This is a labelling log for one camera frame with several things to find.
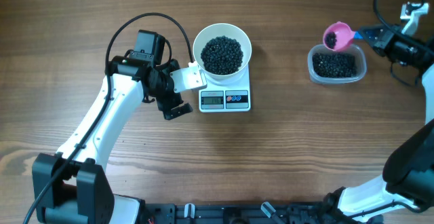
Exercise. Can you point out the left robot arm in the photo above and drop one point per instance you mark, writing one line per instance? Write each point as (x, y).
(71, 186)

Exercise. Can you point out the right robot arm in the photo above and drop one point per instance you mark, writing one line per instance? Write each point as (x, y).
(407, 176)

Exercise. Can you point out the white digital kitchen scale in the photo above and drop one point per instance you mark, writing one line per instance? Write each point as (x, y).
(226, 95)

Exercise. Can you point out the pink scoop with blue handle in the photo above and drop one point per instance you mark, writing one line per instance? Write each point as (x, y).
(344, 34)

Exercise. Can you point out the black beans in scoop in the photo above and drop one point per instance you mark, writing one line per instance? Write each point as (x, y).
(330, 40)

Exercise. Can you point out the clear plastic container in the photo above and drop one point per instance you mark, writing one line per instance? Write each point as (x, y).
(360, 62)

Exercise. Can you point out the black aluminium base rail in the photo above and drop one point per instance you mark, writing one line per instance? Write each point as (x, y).
(298, 213)

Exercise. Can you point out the black beans in bowl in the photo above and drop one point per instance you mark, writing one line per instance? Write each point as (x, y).
(222, 56)

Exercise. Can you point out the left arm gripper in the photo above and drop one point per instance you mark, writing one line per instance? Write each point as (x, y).
(167, 67)

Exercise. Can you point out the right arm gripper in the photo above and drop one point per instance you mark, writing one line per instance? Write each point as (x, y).
(378, 45)

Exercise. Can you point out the white bowl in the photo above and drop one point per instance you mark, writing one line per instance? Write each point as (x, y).
(217, 30)

